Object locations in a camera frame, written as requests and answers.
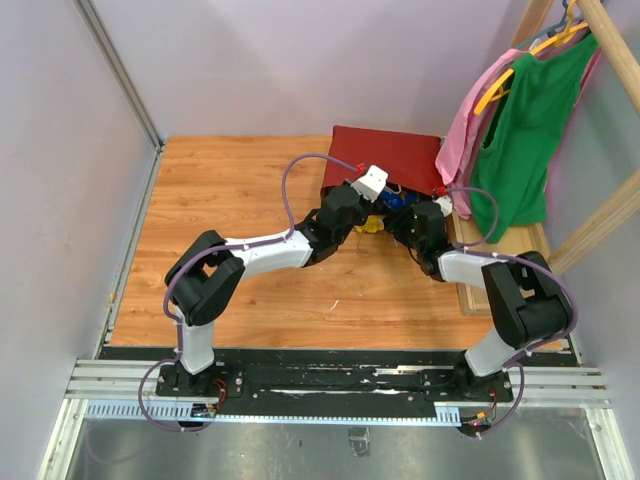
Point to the blue Doritos chip bag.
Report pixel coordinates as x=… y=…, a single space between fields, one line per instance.
x=393 y=200

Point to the yellow snack packet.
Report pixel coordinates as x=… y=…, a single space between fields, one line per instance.
x=373 y=224

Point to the wooden clothes rack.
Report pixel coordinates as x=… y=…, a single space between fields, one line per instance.
x=591 y=235

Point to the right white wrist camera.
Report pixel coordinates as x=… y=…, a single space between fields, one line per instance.
x=445 y=204

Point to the pink shirt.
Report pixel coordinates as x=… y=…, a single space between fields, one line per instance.
x=457 y=156

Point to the red brown paper bag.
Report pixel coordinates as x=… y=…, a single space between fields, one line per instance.
x=409 y=160

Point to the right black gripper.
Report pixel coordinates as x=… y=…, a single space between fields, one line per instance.
x=396 y=222

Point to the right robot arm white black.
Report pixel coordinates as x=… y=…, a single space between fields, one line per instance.
x=528 y=306

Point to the green shirt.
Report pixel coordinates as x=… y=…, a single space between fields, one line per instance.
x=525 y=131

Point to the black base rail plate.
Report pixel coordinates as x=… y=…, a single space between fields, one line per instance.
x=396 y=388

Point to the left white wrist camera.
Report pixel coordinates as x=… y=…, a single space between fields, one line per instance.
x=371 y=183

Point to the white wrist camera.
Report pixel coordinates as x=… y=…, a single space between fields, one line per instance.
x=445 y=204
x=371 y=183

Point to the grey clothes hanger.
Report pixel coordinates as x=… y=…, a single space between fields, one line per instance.
x=532 y=24

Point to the yellow clothes hanger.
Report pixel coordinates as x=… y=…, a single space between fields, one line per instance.
x=501 y=87

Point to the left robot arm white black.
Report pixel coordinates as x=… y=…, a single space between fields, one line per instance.
x=202 y=282

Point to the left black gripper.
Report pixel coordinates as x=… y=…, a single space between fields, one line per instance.
x=368 y=204

